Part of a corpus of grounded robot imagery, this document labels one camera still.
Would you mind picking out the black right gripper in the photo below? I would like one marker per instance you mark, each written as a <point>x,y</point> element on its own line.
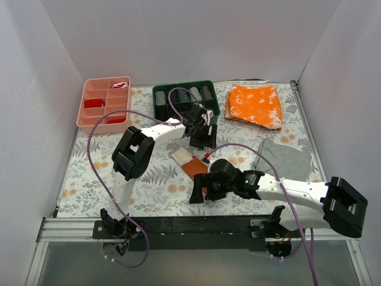
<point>209,187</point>

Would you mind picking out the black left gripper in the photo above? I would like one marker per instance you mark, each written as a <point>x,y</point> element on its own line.
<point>203,139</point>

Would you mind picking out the orange and cream underwear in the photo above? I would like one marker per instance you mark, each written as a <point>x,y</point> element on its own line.
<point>192,166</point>

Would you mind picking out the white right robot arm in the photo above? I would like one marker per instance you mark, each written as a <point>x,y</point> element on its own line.
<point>335,204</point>

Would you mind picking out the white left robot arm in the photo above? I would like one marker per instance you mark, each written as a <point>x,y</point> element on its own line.
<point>132,154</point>

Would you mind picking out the red rolled underwear front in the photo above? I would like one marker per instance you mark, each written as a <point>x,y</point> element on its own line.
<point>116,121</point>

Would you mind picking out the red white rolled underwear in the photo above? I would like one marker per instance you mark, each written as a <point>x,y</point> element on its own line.
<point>120,85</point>

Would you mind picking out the black rolled sock front right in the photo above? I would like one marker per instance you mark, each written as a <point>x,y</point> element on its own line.
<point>185,107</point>

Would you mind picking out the black rolled sock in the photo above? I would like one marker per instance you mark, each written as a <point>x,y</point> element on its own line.
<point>172,97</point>
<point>175,111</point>
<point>185,107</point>
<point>161,112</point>

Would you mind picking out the dark grey rolled sock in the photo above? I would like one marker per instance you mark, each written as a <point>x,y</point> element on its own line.
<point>206,93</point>

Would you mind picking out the black rolled sock front middle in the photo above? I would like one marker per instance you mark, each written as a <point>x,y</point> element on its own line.
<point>175,111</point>

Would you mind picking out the blue striped rolled sock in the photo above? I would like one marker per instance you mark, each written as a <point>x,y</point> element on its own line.
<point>183,96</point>

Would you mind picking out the white grey striped sock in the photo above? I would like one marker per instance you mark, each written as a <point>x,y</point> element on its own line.
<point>196,95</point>

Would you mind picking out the green divided organiser box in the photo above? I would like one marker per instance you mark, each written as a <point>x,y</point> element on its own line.
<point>210,105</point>

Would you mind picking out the black rolled sock front left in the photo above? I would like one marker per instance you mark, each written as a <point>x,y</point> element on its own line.
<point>161,112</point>

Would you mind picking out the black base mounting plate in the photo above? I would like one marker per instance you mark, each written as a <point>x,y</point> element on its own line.
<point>248,232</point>

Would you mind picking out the grey striped rolled sock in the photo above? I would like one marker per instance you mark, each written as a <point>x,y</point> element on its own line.
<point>160,98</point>

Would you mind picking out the orange white patterned cloth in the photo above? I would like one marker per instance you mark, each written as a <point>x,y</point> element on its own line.
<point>257,105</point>

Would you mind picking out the grey folded cloth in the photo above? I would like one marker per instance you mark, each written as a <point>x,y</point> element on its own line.
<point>289,162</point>

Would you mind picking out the pink divided organiser box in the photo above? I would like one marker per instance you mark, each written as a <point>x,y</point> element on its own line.
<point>116,100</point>

